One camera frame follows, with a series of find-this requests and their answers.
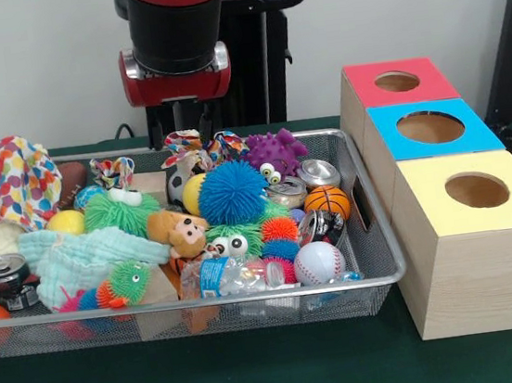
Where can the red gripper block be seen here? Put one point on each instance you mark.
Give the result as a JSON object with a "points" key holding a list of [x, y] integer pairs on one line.
{"points": [[178, 86]]}

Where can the blue fuzzy ball toy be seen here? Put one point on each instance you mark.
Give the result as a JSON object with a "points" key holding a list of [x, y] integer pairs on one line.
{"points": [[233, 192]]}

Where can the brown monkey plush toy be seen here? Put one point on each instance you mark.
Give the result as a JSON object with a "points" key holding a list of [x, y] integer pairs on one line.
{"points": [[182, 233]]}

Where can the crushed clear plastic bottle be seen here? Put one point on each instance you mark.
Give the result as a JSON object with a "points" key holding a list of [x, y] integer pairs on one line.
{"points": [[229, 274]]}

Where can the crushed red soda can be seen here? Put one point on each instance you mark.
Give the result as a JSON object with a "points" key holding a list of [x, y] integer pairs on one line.
{"points": [[323, 227]]}

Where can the shallow clear mesh bin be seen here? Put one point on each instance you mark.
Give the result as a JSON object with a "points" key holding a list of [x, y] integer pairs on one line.
{"points": [[114, 328]]}

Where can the wooden box with three holes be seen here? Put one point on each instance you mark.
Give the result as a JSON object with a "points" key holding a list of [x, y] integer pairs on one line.
{"points": [[480, 266]]}

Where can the crushed silver can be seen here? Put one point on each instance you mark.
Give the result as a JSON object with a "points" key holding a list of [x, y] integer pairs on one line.
{"points": [[319, 172]]}

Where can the mint green cloth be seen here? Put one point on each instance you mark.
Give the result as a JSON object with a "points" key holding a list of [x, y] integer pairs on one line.
{"points": [[91, 258]]}

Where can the small toy basketball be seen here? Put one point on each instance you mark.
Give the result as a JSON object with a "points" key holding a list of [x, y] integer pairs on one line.
{"points": [[327, 201]]}

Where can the colourful dotted cloth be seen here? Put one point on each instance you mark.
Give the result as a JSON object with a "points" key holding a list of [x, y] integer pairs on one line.
{"points": [[19, 183]]}

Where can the white dimpled ball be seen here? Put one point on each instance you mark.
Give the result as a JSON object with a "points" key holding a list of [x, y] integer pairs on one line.
{"points": [[319, 263]]}

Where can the black soda can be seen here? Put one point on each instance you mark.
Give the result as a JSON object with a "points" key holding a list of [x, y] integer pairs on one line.
{"points": [[5, 280]]}

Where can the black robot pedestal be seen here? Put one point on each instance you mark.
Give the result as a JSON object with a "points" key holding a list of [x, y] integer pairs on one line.
{"points": [[268, 59]]}

